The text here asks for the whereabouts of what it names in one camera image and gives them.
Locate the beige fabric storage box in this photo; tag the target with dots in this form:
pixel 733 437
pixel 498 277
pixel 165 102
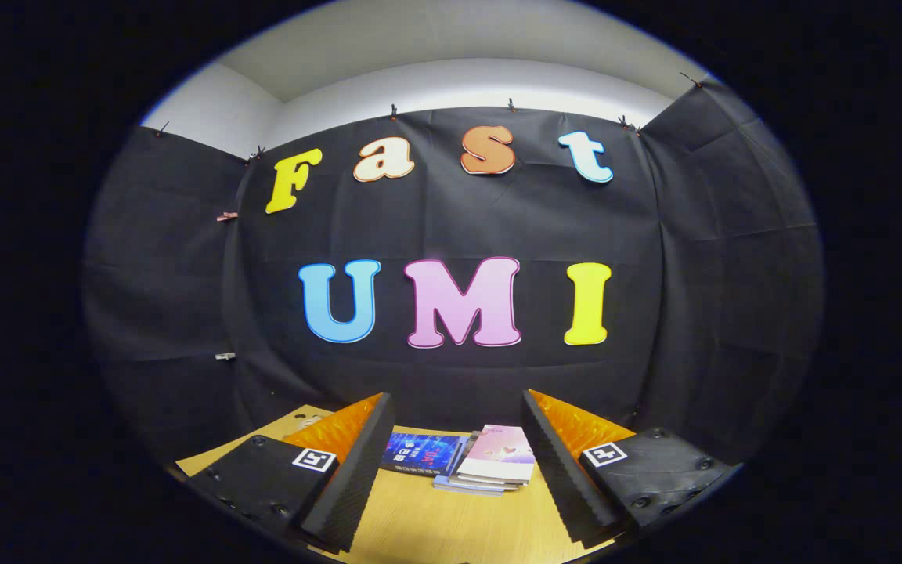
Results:
pixel 308 421

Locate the thick paperback book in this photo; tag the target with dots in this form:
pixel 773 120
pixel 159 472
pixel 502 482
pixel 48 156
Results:
pixel 482 486

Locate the dark blue cover book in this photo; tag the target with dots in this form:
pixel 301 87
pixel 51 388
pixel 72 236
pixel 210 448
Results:
pixel 420 453

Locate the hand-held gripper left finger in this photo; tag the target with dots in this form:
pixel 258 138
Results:
pixel 353 470

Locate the pink cover book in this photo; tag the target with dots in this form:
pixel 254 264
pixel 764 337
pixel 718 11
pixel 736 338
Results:
pixel 498 454

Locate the light blue cover book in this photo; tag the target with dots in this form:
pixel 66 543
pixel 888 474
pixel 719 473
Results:
pixel 451 486

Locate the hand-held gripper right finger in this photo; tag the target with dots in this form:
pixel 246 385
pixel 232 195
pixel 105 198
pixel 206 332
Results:
pixel 561 470

